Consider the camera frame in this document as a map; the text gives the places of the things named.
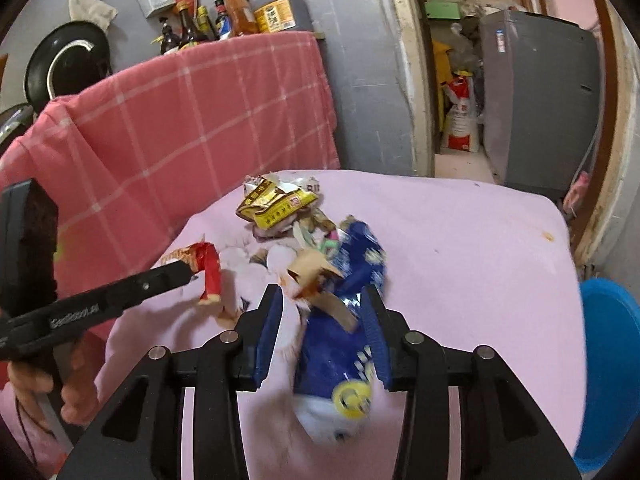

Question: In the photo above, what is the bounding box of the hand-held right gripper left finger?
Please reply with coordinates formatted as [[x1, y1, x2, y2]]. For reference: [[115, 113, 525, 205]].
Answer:
[[57, 284, 286, 480]]

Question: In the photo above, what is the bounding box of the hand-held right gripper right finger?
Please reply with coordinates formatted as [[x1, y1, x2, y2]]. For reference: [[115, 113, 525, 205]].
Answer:
[[360, 284, 583, 480]]

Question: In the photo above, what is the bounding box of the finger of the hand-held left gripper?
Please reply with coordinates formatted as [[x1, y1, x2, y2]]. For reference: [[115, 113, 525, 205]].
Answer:
[[122, 261, 193, 311]]

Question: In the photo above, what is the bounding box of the blue snack bag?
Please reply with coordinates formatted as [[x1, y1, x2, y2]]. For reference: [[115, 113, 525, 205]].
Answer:
[[292, 215, 388, 443]]

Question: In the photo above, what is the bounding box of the red snack wrapper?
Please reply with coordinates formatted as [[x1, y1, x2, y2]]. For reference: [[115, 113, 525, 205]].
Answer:
[[160, 241, 223, 307]]

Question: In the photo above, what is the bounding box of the brown paper scrap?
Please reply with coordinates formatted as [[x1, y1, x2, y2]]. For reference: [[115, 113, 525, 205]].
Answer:
[[285, 250, 358, 333]]

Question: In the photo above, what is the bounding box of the yellow snack wrapper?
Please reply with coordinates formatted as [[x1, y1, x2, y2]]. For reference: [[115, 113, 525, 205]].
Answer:
[[236, 172, 321, 233]]

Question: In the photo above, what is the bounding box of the blue plastic bucket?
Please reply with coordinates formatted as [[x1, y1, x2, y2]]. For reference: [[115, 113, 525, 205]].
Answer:
[[572, 278, 640, 471]]

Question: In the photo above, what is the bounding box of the person's left hand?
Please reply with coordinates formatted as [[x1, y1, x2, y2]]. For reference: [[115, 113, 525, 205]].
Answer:
[[7, 337, 101, 428]]

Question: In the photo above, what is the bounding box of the white crumpled tissue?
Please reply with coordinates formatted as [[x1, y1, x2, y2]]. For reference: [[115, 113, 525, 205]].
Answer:
[[220, 245, 301, 321]]

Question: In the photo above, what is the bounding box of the green pink wrapper scrap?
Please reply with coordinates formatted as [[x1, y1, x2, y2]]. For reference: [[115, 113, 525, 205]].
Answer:
[[299, 212, 347, 257]]

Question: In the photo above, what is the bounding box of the pink blanket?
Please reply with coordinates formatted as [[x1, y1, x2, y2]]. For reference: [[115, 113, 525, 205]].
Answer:
[[95, 169, 586, 480]]

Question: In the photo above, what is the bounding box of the pink checked cloth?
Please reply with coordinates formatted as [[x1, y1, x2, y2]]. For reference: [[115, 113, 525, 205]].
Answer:
[[0, 31, 341, 341]]

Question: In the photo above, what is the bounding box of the black wok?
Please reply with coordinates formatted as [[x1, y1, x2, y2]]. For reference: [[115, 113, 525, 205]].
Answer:
[[24, 21, 111, 111]]

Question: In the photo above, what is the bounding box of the white red sack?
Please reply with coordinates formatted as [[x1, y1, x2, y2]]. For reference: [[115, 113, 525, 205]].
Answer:
[[440, 75, 483, 153]]

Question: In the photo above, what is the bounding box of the small dark glass bottle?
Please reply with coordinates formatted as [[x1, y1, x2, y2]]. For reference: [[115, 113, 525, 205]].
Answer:
[[159, 17, 181, 56]]

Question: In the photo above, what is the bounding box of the beige cloth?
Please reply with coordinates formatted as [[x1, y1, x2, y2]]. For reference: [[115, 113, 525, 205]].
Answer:
[[67, 0, 118, 31]]

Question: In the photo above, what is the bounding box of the dark bottle with red cap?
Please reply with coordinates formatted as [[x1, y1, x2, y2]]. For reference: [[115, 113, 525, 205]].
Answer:
[[176, 2, 208, 50]]

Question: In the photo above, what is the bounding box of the pink rag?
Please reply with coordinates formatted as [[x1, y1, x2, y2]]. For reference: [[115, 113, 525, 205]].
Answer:
[[564, 172, 591, 217]]

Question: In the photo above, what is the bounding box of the yellow green bottle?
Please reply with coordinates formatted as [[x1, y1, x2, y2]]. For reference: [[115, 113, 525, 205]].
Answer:
[[196, 6, 219, 41]]

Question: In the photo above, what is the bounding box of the blue label bottle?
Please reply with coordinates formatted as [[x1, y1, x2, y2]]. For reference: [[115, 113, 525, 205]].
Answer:
[[215, 0, 233, 38]]

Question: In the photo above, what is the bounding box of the yellow plastic bag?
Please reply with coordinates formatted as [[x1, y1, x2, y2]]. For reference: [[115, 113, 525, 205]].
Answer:
[[432, 40, 455, 121]]

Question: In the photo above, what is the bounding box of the orange sauce bottle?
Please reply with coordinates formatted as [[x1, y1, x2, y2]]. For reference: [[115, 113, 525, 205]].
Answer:
[[222, 0, 258, 37]]

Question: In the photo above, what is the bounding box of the grey refrigerator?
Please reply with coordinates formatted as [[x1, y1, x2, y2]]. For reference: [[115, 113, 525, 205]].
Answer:
[[479, 9, 601, 196]]

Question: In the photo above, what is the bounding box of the green box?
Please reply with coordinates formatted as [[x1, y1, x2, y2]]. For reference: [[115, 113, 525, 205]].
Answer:
[[425, 0, 463, 21]]

